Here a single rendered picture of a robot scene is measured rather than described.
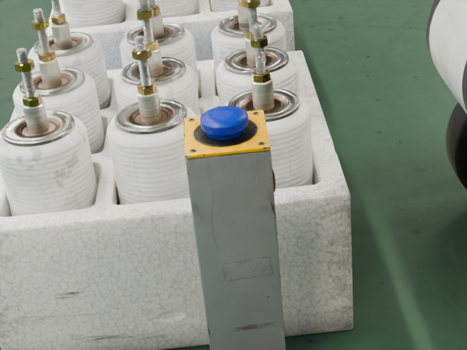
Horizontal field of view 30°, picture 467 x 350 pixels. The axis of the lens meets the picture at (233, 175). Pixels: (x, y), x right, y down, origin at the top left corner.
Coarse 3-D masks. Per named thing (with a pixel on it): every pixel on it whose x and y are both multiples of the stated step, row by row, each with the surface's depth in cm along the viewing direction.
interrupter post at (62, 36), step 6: (54, 24) 110; (60, 24) 109; (66, 24) 109; (54, 30) 109; (60, 30) 109; (66, 30) 110; (54, 36) 110; (60, 36) 110; (66, 36) 110; (54, 42) 111; (60, 42) 110; (66, 42) 110; (60, 48) 110
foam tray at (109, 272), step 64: (320, 128) 101; (0, 192) 94; (320, 192) 89; (0, 256) 89; (64, 256) 90; (128, 256) 90; (192, 256) 91; (320, 256) 92; (0, 320) 94; (64, 320) 94; (128, 320) 95; (192, 320) 95; (320, 320) 96
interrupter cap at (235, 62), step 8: (272, 48) 103; (232, 56) 103; (240, 56) 103; (272, 56) 102; (280, 56) 101; (224, 64) 101; (232, 64) 101; (240, 64) 101; (272, 64) 99; (280, 64) 99; (232, 72) 99; (240, 72) 98; (248, 72) 98
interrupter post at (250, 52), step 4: (248, 40) 99; (248, 44) 99; (248, 48) 100; (252, 48) 99; (264, 48) 100; (248, 52) 100; (252, 52) 100; (248, 56) 100; (252, 56) 100; (248, 60) 101; (252, 60) 100; (248, 64) 101; (252, 64) 100
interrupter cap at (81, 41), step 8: (72, 32) 114; (80, 32) 114; (72, 40) 113; (80, 40) 112; (88, 40) 111; (40, 48) 110; (56, 48) 111; (72, 48) 109; (80, 48) 109; (56, 56) 108
